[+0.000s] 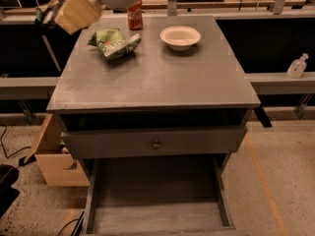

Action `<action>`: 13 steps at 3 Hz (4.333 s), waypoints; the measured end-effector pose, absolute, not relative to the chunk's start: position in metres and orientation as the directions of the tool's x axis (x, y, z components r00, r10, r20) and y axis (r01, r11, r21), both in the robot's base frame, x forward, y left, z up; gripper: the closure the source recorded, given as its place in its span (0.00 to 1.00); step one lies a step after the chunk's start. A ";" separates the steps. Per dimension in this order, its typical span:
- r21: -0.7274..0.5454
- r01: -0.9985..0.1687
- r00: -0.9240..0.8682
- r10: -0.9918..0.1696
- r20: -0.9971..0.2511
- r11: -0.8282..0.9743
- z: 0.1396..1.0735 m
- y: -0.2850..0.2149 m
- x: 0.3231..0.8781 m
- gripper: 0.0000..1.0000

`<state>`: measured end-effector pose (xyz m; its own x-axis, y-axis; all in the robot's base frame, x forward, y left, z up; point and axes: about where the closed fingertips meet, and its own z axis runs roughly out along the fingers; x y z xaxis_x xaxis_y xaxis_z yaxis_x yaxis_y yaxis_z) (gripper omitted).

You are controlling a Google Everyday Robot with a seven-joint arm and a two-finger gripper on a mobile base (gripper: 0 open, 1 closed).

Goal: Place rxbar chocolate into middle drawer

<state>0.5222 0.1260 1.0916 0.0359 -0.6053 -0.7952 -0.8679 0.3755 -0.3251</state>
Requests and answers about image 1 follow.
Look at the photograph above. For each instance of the grey wooden drawer cabinet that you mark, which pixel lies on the grey wooden drawer cabinet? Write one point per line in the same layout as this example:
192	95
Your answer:
155	87

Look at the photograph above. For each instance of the white paper bowl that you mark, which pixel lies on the white paper bowl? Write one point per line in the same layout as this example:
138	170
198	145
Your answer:
180	38

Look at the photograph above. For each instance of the grey top drawer with knob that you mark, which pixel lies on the grey top drawer with knob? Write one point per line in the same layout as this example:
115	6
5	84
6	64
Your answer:
153	142

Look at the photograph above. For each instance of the open grey middle drawer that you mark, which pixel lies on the open grey middle drawer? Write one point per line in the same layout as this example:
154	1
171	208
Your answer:
158	196

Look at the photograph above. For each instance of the clear hand sanitizer bottle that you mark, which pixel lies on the clear hand sanitizer bottle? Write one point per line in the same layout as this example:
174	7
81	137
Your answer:
297	66

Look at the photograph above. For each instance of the light wooden box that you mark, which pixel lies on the light wooden box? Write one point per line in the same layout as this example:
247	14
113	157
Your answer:
55	162

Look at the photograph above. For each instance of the red coca-cola can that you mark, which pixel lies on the red coca-cola can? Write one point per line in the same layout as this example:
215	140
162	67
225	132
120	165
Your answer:
134	16

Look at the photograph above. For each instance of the green chip bag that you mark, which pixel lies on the green chip bag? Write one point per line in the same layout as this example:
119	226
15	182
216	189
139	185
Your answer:
113	44

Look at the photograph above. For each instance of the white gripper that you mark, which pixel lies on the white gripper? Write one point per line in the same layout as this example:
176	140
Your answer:
74	15

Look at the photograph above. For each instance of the black object at left edge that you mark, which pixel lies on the black object at left edge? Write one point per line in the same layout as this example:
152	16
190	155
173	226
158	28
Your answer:
8	176

